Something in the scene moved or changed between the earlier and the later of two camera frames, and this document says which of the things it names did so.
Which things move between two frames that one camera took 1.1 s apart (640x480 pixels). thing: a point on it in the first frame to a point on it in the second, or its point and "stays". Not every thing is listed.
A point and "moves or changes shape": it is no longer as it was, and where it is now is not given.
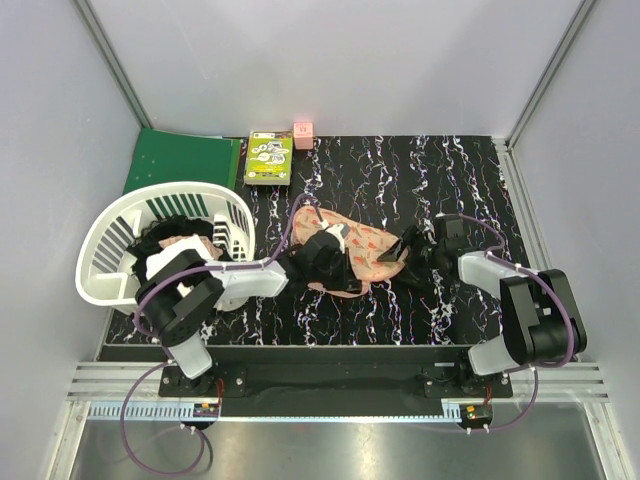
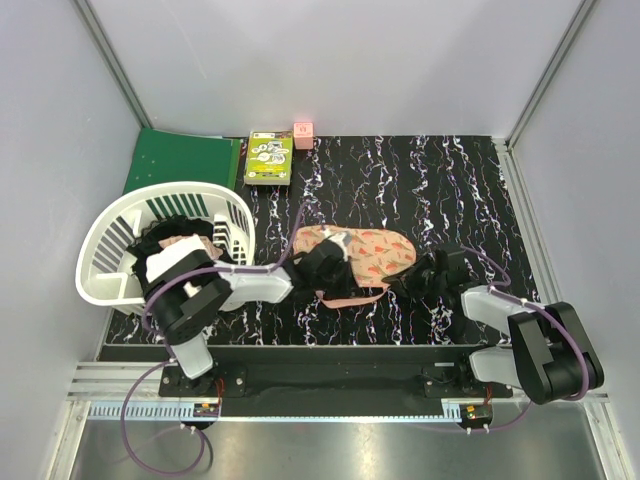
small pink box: (303, 135) stays
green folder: (166, 157) stays
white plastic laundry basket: (105, 266) stays
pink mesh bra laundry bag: (365, 245) moves or changes shape
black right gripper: (408, 238) to (403, 283)
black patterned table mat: (391, 184) stays
